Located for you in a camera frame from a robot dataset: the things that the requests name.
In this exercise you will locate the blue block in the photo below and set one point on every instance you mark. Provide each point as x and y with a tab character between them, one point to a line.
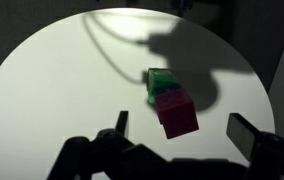
167	90

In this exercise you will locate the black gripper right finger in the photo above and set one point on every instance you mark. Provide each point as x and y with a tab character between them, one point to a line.
268	153

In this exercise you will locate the yellow-green block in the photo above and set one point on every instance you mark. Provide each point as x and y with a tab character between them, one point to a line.
160	73

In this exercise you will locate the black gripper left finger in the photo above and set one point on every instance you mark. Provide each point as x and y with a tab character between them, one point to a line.
92	153

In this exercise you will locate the pink block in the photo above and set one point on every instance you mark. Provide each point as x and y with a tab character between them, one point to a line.
177	115

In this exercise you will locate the green block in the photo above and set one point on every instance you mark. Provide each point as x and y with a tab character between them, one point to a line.
168	81

